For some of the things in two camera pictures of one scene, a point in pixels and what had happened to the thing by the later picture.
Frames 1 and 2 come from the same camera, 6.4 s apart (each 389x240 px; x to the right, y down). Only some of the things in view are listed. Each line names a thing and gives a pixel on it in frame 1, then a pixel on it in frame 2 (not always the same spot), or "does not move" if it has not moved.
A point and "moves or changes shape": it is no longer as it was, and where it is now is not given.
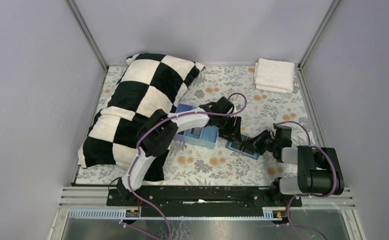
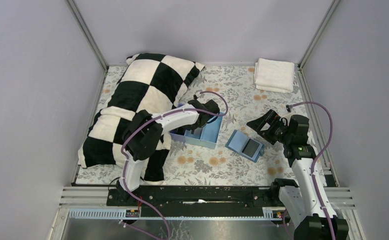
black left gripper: x=230 y=130 to x=198 y=120
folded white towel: x=274 y=76 does not move
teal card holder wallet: x=237 y=144 does not move
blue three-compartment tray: x=205 y=136 does not move
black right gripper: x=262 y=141 to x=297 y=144
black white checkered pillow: x=150 y=82 does not move
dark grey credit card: x=237 y=145 moves or changes shape
